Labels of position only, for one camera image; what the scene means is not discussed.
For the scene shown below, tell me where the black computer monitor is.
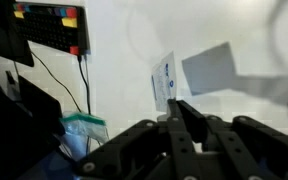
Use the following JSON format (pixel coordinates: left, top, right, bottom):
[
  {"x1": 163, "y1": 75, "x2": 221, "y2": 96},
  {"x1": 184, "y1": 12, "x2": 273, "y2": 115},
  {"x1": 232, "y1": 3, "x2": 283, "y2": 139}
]
[
  {"x1": 0, "y1": 74, "x2": 64, "y2": 180},
  {"x1": 0, "y1": 0, "x2": 36, "y2": 68}
]

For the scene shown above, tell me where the clear green-top plastic bag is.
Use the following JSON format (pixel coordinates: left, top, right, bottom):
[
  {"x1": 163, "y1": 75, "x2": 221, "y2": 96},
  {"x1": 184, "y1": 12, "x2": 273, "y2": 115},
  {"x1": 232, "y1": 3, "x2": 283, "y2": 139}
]
[{"x1": 58, "y1": 111, "x2": 110, "y2": 159}]

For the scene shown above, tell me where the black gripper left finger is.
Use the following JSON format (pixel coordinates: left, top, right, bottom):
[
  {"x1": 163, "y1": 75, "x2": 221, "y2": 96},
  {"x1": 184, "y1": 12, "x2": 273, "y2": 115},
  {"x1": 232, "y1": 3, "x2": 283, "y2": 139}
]
[{"x1": 74, "y1": 98, "x2": 200, "y2": 180}]

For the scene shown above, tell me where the thin keyboard cable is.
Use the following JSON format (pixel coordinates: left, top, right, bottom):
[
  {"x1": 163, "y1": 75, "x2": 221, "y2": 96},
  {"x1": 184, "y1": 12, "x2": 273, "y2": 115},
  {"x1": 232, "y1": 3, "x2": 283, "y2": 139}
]
[{"x1": 29, "y1": 50, "x2": 93, "y2": 116}]

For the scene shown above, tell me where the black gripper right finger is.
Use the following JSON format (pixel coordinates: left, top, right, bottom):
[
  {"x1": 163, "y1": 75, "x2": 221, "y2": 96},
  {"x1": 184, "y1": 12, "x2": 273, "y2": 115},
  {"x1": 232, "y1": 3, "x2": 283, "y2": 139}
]
[{"x1": 176, "y1": 99, "x2": 288, "y2": 180}]

